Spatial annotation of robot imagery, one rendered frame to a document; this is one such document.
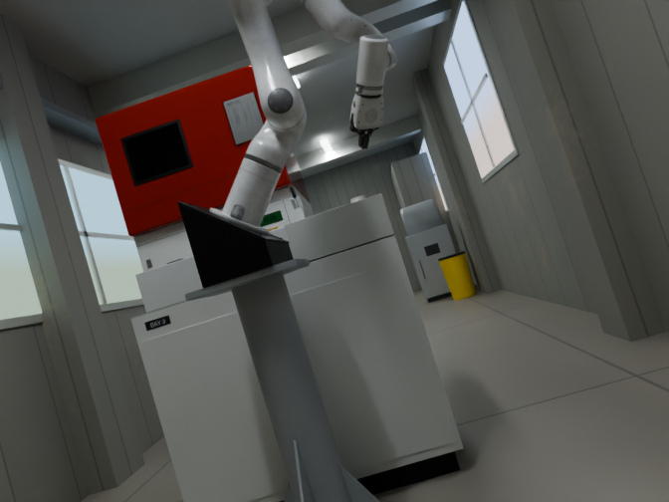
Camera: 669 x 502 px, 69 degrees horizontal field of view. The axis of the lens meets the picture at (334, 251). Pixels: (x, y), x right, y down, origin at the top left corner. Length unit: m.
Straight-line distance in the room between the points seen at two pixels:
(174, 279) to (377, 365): 0.76
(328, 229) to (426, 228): 5.52
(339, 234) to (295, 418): 0.61
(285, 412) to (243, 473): 0.44
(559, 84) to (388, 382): 1.82
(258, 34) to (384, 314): 0.95
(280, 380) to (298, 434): 0.16
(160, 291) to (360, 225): 0.73
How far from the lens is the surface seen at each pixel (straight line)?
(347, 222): 1.64
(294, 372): 1.41
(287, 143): 1.51
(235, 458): 1.81
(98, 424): 3.15
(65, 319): 3.15
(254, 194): 1.43
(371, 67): 1.50
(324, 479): 1.49
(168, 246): 2.46
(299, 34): 4.29
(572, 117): 2.81
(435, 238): 7.04
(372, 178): 9.97
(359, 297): 1.63
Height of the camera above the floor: 0.74
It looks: 3 degrees up
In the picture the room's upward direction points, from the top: 17 degrees counter-clockwise
